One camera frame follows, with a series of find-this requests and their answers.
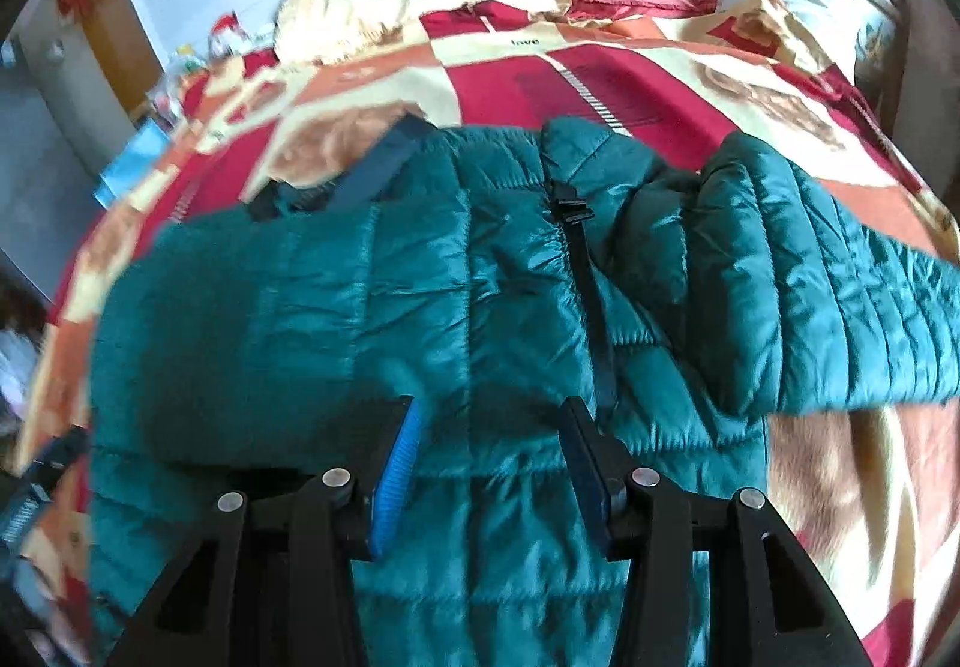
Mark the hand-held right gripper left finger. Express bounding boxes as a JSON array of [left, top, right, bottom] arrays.
[[109, 395, 417, 667]]

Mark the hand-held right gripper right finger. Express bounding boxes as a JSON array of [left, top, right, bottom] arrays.
[[559, 397, 875, 667]]

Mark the teal puffer jacket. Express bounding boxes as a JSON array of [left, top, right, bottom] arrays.
[[88, 115, 960, 667]]

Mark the light blue sheet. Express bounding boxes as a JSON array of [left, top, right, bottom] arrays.
[[94, 122, 173, 203]]

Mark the checked rose-print blanket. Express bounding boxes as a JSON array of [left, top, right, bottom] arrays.
[[15, 0, 960, 667]]

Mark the cluster of bottles and jars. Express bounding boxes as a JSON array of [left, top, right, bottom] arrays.
[[150, 44, 211, 120]]

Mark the brown wooden panel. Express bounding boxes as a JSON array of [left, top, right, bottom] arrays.
[[79, 0, 162, 120]]

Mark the white plush toy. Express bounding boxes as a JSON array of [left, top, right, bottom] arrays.
[[208, 14, 252, 56]]

